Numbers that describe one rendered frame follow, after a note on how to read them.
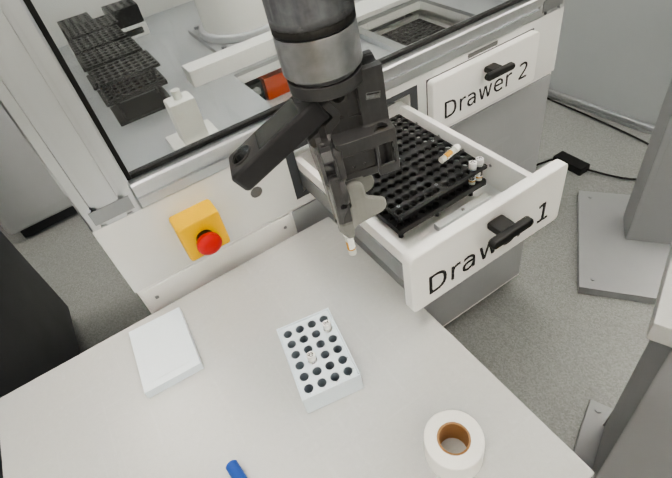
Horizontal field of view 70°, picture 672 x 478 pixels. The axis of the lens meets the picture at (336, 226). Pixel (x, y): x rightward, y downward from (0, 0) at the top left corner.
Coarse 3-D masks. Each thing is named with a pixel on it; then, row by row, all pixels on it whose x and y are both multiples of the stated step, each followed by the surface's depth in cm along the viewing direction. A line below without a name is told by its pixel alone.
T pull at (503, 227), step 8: (504, 216) 65; (528, 216) 64; (488, 224) 64; (496, 224) 64; (504, 224) 64; (512, 224) 63; (520, 224) 63; (528, 224) 63; (496, 232) 64; (504, 232) 62; (512, 232) 62; (520, 232) 63; (496, 240) 62; (504, 240) 62; (496, 248) 62
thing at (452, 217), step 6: (480, 198) 77; (486, 198) 77; (468, 204) 77; (474, 204) 76; (480, 204) 77; (456, 210) 76; (462, 210) 76; (468, 210) 76; (450, 216) 75; (456, 216) 75; (462, 216) 76; (438, 222) 75; (444, 222) 74; (450, 222) 75; (438, 228) 74
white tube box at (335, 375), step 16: (304, 320) 72; (320, 320) 72; (288, 336) 72; (304, 336) 70; (320, 336) 69; (336, 336) 69; (288, 352) 68; (304, 352) 68; (320, 352) 67; (336, 352) 69; (304, 368) 66; (320, 368) 66; (336, 368) 65; (352, 368) 65; (304, 384) 64; (320, 384) 65; (336, 384) 63; (352, 384) 64; (304, 400) 62; (320, 400) 64; (336, 400) 65
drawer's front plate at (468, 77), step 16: (528, 32) 99; (496, 48) 96; (512, 48) 97; (528, 48) 100; (464, 64) 93; (480, 64) 94; (528, 64) 102; (432, 80) 91; (448, 80) 92; (464, 80) 94; (480, 80) 97; (496, 80) 99; (512, 80) 102; (528, 80) 105; (432, 96) 92; (448, 96) 94; (496, 96) 102; (432, 112) 94; (448, 112) 97; (464, 112) 99
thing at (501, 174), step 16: (400, 112) 94; (416, 112) 90; (432, 128) 87; (448, 128) 85; (464, 144) 81; (304, 160) 84; (496, 160) 76; (304, 176) 85; (496, 176) 78; (512, 176) 75; (320, 192) 81; (480, 192) 80; (496, 192) 79; (448, 208) 78; (368, 224) 70; (384, 224) 78; (432, 224) 76; (368, 240) 73; (384, 240) 68; (400, 240) 75; (416, 240) 74; (384, 256) 70; (400, 256) 66; (400, 272) 68
